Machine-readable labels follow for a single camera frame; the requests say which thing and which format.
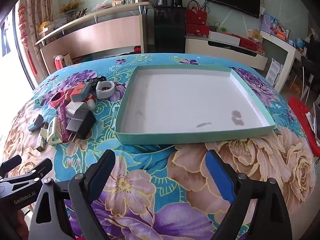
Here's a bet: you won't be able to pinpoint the orange flower arrangement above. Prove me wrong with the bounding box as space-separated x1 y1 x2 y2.
59 0 84 22

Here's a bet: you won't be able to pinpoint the black charger plug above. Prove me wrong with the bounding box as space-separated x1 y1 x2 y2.
66 109 97 143

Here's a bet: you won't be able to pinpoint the patterned metal bar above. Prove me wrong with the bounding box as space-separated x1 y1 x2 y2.
36 130 48 152

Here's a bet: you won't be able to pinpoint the black chair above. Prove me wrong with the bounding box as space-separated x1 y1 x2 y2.
300 34 320 90

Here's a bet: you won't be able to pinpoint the white shallow tray box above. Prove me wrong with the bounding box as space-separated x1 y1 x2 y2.
115 64 276 145

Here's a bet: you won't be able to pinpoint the wooden wall shelf unit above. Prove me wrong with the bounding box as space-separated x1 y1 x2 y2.
35 1 154 73

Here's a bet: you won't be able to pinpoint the white television stand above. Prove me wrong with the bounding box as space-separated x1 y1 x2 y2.
185 36 268 70

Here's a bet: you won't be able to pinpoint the floral printed blanket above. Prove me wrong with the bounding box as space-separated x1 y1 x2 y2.
0 52 317 240

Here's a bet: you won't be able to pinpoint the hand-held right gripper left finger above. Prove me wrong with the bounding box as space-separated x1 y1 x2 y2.
29 149 117 240

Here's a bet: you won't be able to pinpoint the red plastic stool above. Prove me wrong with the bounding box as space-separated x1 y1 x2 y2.
287 97 320 155

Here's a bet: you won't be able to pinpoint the white flat box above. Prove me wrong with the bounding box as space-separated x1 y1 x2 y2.
209 31 240 46

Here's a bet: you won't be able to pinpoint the white charger plug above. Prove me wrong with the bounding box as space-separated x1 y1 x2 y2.
65 101 87 118

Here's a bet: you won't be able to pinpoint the white desk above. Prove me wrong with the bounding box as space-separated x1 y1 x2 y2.
260 30 310 93

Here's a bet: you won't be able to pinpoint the purple tube with label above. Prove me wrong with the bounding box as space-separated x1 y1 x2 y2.
58 104 69 143

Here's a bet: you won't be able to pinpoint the red hanging decoration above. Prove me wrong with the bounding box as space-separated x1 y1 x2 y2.
18 4 38 75

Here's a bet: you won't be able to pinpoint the white plastic clip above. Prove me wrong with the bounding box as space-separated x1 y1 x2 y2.
40 116 63 145

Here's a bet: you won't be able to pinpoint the white printed paper board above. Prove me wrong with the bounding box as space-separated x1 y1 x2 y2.
265 58 284 85

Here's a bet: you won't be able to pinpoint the red handbag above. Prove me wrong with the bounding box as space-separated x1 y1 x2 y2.
186 0 208 26

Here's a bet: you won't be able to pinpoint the black toy car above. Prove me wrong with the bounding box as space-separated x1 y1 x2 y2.
84 74 108 92

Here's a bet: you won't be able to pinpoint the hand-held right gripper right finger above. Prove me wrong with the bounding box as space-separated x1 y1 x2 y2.
205 149 293 240

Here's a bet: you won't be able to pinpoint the orange blue toy knife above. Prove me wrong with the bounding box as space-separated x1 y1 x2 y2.
69 82 91 103
27 114 45 132

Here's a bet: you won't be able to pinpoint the beige curtain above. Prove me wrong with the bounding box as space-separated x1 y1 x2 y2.
25 0 59 85

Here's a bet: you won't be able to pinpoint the red patterned boxes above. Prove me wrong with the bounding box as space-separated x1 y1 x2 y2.
239 37 264 52

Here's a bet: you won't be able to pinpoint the pink smartwatch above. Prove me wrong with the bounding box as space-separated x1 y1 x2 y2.
49 92 68 108

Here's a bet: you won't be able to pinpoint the red gift box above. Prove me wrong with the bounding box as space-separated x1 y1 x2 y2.
185 24 210 38

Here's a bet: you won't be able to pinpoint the brown cardboard box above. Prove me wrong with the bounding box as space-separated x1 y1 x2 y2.
61 52 73 66

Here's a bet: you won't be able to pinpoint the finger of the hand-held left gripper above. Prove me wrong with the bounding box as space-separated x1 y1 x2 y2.
5 158 54 184
0 154 22 175

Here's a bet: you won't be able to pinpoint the blue desk calendar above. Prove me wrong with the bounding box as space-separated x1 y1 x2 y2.
260 14 275 33

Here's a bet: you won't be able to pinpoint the white smartwatch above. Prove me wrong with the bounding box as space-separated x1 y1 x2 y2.
96 80 115 99

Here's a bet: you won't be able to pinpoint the black tea bar machine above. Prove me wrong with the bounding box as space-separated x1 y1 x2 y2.
153 0 187 54

